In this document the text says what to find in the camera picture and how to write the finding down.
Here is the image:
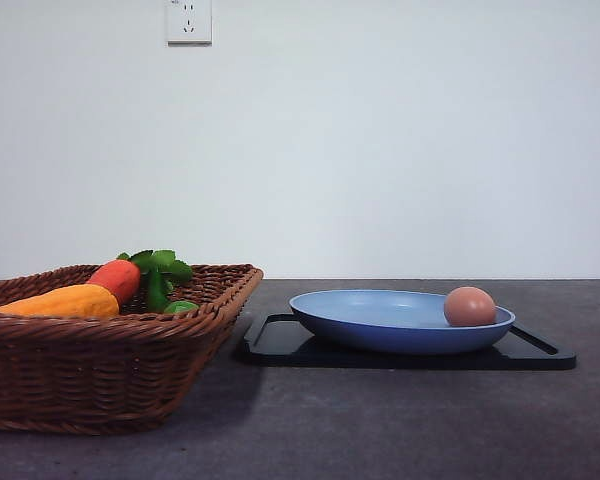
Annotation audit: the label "yellow-orange toy vegetable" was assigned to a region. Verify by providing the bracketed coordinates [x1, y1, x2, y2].
[0, 285, 120, 317]

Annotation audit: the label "white wall power outlet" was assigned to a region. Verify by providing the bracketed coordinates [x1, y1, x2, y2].
[164, 0, 213, 48]

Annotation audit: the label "black rectangular tray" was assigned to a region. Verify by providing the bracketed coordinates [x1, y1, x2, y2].
[241, 314, 576, 371]

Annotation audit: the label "blue plate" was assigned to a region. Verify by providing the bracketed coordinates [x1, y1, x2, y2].
[289, 290, 516, 355]

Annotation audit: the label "red-orange toy carrot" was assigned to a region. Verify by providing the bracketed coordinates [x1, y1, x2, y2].
[87, 259, 141, 306]

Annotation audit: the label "brown wicker basket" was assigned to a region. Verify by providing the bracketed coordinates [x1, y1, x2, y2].
[0, 264, 264, 435]

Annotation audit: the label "brown egg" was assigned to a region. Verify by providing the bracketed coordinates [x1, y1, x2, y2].
[444, 286, 496, 327]

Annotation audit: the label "green toy leafy vegetable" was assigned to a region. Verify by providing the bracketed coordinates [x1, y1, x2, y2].
[117, 250, 199, 314]

